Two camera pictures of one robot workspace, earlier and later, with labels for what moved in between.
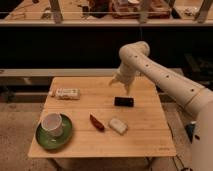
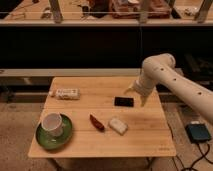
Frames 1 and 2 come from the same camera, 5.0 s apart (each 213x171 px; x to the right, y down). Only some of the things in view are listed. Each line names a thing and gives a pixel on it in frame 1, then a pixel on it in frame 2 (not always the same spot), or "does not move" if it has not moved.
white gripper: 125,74 -> 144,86
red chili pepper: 97,124 does not move
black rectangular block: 124,101 does not move
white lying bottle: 66,93 does not move
